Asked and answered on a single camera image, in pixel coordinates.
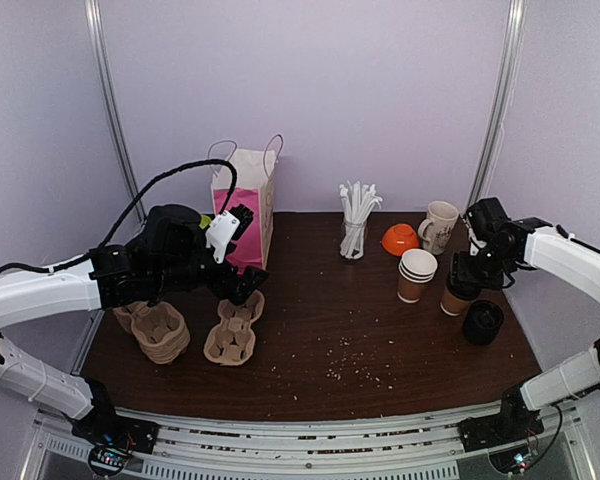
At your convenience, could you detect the aluminium frame post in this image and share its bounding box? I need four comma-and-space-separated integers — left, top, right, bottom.
84, 0, 139, 198
466, 0, 527, 207

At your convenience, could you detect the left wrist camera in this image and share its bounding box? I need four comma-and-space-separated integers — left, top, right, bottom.
205, 204, 254, 264

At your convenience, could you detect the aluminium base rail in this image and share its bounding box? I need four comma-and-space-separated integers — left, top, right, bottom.
29, 404, 581, 480

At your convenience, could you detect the orange plastic bowl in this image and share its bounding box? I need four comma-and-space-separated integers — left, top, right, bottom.
381, 223, 420, 257

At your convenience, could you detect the single brown paper cup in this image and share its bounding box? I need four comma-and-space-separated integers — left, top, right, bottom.
440, 279, 480, 317

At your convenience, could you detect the aluminium frame post right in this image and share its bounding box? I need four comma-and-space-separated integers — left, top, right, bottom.
466, 0, 527, 207

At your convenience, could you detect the stack of black cup lids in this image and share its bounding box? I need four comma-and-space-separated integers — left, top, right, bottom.
462, 300, 504, 346

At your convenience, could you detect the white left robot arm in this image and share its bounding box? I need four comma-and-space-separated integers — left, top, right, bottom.
0, 204, 268, 444

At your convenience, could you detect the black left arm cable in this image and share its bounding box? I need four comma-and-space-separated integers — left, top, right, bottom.
0, 158, 239, 291

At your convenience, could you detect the stack of brown paper cups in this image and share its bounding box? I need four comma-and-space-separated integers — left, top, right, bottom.
397, 249, 438, 304

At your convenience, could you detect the single pulp cup carrier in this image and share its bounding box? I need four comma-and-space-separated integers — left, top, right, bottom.
203, 290, 265, 367

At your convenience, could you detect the stack of pulp cup carriers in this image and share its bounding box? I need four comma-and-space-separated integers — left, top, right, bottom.
112, 301, 191, 365

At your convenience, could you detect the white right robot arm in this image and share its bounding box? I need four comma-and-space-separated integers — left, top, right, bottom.
450, 197, 600, 442

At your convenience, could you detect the green plastic bowl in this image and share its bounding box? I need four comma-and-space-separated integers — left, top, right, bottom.
199, 215, 212, 229

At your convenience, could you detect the aluminium frame post left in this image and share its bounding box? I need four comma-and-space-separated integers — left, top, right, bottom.
84, 0, 139, 198

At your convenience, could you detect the white ceramic mug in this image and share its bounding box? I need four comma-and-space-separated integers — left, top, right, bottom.
417, 200, 459, 256

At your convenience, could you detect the white pink paper bag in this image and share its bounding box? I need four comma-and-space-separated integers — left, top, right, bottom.
207, 134, 284, 272

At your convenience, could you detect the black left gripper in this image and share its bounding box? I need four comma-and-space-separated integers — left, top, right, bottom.
152, 228, 268, 304

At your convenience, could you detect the glass jar of straws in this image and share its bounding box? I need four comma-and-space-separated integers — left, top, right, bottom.
339, 181, 383, 260

